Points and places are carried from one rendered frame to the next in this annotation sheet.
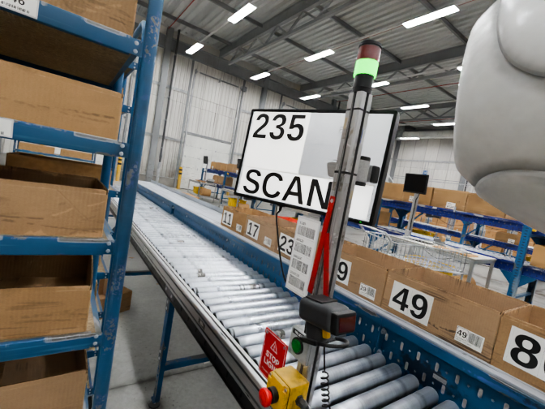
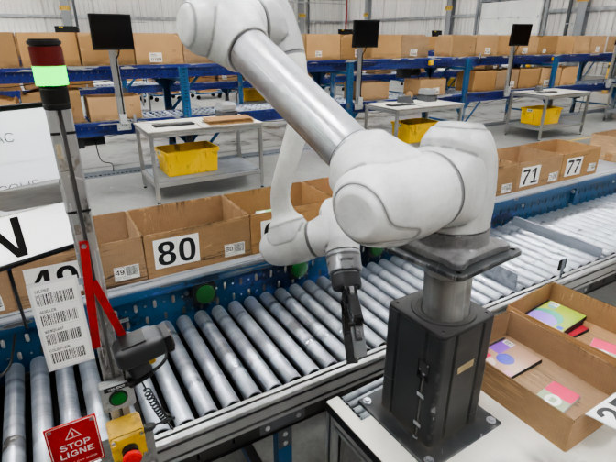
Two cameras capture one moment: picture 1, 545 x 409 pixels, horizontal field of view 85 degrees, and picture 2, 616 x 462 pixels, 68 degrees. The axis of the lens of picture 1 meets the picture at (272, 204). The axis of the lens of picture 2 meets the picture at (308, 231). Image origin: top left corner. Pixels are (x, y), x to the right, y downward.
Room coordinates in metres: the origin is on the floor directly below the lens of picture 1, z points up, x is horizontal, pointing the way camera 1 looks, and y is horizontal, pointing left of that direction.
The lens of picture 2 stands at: (0.20, 0.61, 1.66)
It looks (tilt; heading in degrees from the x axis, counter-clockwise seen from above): 23 degrees down; 275
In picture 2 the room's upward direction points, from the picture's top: straight up
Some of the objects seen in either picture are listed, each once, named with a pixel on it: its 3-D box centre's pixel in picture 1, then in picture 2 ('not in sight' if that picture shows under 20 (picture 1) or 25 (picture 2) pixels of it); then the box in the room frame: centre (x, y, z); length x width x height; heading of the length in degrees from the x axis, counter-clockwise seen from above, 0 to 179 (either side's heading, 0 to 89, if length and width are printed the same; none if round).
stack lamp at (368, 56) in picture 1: (366, 63); (49, 65); (0.71, -0.16, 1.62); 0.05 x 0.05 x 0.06
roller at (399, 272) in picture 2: not in sight; (419, 286); (-0.10, -1.07, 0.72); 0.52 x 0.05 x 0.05; 126
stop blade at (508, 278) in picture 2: not in sight; (470, 261); (-0.34, -1.24, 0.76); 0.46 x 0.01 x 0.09; 126
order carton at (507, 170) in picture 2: not in sight; (470, 177); (-0.46, -1.88, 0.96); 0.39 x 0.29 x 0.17; 36
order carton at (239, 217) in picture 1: (248, 221); not in sight; (2.41, 0.17, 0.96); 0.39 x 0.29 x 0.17; 36
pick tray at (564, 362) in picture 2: not in sight; (533, 369); (-0.34, -0.48, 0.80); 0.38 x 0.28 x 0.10; 126
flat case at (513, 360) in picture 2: not in sight; (502, 359); (-0.28, -0.57, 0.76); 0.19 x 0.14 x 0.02; 37
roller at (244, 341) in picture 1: (289, 333); not in sight; (1.17, -0.16, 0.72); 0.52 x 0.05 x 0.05; 126
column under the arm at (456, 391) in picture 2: not in sight; (434, 362); (-0.03, -0.34, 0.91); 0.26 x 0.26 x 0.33; 38
